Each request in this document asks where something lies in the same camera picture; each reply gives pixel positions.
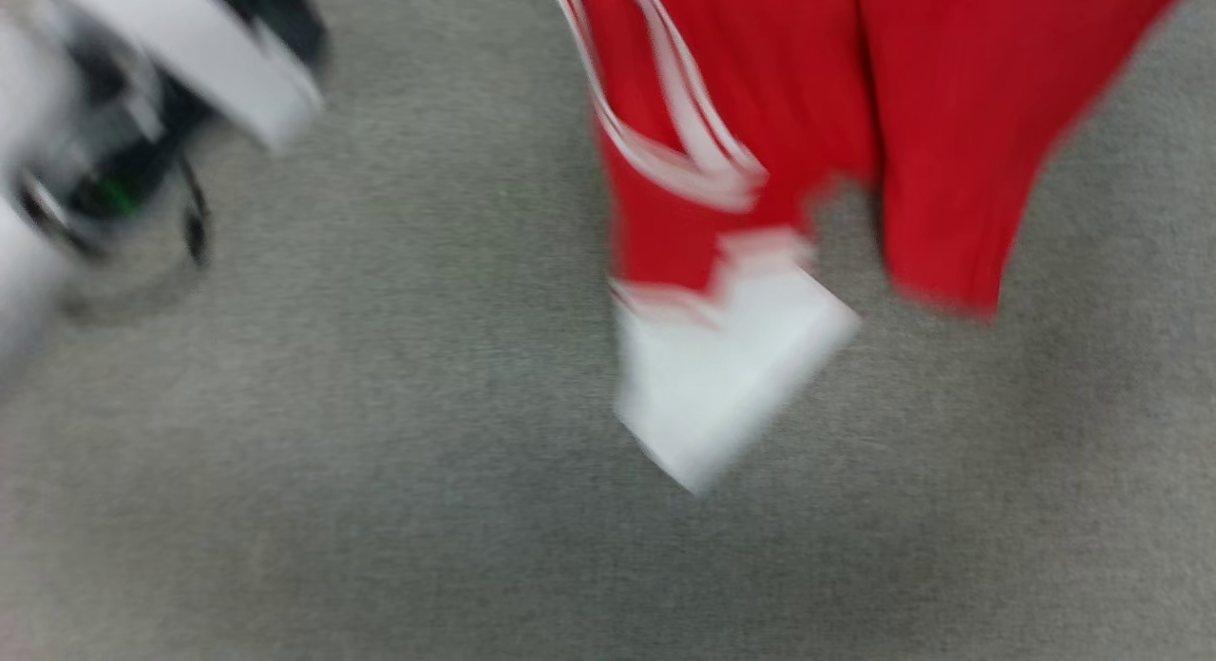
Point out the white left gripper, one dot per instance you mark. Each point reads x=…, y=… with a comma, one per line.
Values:
x=209, y=53

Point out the red white jersey garment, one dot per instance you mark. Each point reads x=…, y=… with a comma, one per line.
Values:
x=722, y=120

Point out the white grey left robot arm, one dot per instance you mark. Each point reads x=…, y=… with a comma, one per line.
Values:
x=57, y=129

